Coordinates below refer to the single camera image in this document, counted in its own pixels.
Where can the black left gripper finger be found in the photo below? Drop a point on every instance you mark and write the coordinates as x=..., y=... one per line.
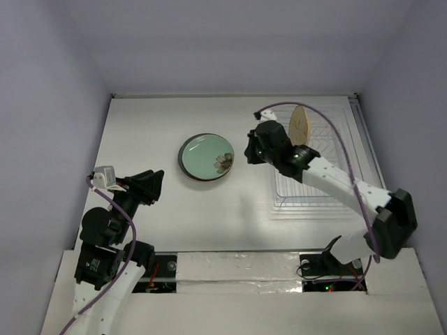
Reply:
x=143, y=179
x=152, y=194

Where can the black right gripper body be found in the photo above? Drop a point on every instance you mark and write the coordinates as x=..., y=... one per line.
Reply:
x=253, y=146

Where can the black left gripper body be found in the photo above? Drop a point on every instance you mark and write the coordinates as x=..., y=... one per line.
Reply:
x=131, y=198

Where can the yellow cream plate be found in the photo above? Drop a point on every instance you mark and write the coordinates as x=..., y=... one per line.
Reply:
x=299, y=127

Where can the light green plate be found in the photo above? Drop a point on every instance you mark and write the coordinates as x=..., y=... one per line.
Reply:
x=206, y=157

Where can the dark teal brown-rimmed plate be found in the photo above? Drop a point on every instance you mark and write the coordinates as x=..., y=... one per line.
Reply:
x=195, y=178

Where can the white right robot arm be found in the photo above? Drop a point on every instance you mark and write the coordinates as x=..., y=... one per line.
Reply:
x=345, y=248

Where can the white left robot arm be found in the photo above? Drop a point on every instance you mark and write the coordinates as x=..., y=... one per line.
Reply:
x=111, y=259

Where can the white foam strip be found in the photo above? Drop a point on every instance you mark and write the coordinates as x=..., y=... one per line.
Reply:
x=237, y=272

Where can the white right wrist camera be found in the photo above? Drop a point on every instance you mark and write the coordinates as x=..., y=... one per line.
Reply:
x=265, y=115

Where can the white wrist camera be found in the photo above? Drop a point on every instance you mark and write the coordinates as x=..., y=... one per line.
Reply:
x=265, y=115
x=104, y=178

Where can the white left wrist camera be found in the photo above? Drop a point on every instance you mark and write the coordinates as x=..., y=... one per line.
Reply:
x=104, y=178

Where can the aluminium table edge rail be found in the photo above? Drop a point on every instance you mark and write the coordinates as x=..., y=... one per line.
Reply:
x=377, y=164

